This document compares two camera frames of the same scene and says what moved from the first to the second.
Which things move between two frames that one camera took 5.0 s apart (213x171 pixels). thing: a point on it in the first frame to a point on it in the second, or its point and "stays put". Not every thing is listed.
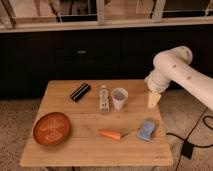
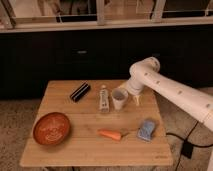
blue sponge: [145, 132] stays put
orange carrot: [112, 134] stays put
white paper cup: [119, 96] stays put
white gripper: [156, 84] to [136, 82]
